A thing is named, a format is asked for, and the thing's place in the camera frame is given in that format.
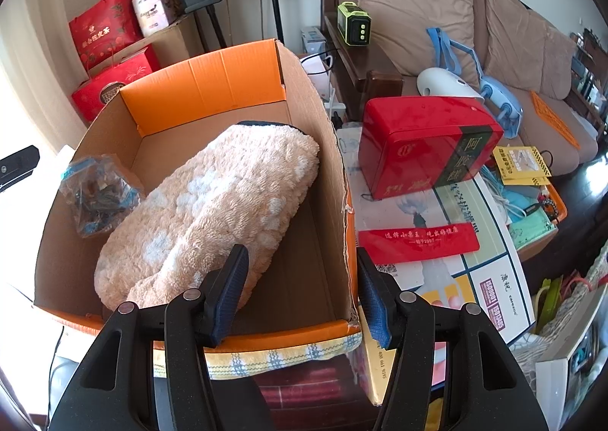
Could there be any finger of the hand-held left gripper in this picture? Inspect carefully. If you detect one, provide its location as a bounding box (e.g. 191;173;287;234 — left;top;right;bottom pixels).
0;145;40;189

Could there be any orange cardboard box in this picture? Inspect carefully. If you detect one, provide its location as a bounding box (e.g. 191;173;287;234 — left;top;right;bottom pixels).
33;38;364;352

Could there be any orange storage tray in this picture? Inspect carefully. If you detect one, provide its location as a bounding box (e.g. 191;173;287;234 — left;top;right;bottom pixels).
493;169;569;252

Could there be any clear plastic bag of bits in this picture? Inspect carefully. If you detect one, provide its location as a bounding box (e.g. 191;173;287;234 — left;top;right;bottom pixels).
59;154;144;240

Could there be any beige fluffy plush cloth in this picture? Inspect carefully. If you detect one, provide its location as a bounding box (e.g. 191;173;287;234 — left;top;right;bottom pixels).
94;122;320;311

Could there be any brown wooden sofa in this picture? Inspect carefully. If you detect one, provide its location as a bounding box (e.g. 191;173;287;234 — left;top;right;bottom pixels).
320;0;608;178

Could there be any printed paper sheet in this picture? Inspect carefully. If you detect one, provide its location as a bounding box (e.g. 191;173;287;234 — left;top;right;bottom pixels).
336;126;536;347

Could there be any red paper gift bag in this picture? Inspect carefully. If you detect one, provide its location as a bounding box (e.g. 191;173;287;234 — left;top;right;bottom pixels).
68;0;146;67

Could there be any yellow booklet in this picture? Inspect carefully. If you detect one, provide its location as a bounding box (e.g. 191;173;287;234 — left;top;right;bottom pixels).
491;145;553;186

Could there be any white handheld massager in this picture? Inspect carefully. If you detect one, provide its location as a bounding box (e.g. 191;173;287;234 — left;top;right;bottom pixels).
417;67;486;103

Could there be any dark wooden shelf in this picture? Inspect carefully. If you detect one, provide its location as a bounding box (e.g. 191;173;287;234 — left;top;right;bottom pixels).
569;27;608;129

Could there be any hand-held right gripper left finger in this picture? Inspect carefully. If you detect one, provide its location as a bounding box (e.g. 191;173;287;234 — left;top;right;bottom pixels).
47;244;276;431

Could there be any black speaker stand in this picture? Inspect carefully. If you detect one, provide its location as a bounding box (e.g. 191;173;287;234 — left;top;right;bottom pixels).
195;8;228;53
270;0;286;43

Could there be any red tin box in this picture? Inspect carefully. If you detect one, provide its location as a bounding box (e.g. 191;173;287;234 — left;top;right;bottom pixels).
357;96;504;201

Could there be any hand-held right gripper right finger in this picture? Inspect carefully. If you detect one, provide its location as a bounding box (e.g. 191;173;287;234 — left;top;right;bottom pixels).
357;248;564;431

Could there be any red flat pouch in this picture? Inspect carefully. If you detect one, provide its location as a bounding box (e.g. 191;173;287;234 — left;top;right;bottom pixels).
357;221;481;266

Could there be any yellow plaid tablecloth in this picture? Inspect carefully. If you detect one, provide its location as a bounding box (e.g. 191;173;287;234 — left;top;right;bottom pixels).
153;333;364;380

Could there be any red chocolate gift box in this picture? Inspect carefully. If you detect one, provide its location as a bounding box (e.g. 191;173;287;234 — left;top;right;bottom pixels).
71;45;163;123

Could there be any large beige sofa cushion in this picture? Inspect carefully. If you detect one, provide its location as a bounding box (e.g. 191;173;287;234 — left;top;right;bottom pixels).
350;0;481;91

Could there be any brown cardboard box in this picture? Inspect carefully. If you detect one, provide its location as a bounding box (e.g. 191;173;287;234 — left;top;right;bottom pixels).
141;12;206;67

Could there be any orange mesh mat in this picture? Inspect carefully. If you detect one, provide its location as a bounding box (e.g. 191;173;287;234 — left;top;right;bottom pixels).
529;90;581;151

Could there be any pink tissue pack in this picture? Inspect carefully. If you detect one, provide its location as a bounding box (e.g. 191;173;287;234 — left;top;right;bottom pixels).
131;0;174;37

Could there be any white curtain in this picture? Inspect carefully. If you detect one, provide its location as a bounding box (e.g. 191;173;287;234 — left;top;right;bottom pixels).
0;0;92;154

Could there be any white flat carton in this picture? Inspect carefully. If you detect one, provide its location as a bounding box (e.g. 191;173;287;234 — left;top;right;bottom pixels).
536;286;608;428

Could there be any small beige sofa cushion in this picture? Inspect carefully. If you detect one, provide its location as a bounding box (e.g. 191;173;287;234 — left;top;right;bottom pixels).
483;0;578;100

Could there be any green and black portable device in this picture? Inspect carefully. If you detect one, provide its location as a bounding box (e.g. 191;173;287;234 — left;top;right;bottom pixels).
337;1;372;47

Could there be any yellow carton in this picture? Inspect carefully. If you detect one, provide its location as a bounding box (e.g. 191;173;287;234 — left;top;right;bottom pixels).
356;308;401;406

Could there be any blue and white carton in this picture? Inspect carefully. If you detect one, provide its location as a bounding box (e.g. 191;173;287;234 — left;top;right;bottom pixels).
299;26;329;57

